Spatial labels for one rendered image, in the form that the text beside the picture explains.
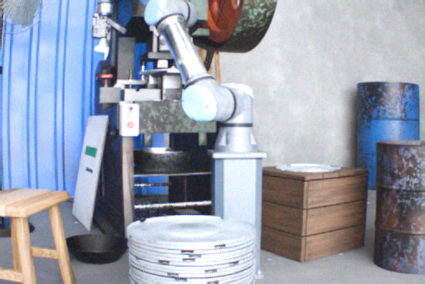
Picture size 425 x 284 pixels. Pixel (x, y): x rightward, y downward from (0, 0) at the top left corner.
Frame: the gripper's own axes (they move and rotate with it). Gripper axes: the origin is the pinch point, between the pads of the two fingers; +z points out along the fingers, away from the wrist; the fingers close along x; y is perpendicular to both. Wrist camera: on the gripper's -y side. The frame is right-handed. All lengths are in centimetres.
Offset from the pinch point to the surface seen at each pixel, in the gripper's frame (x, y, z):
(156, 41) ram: -14.4, -27.5, -9.9
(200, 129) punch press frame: 1, -45, 33
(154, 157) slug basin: -9, -26, 46
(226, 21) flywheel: -25, -69, -25
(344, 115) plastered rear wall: -138, -236, 24
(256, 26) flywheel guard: 4, -73, -18
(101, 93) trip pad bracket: 3.1, 2.2, 16.9
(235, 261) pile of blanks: 127, -4, 57
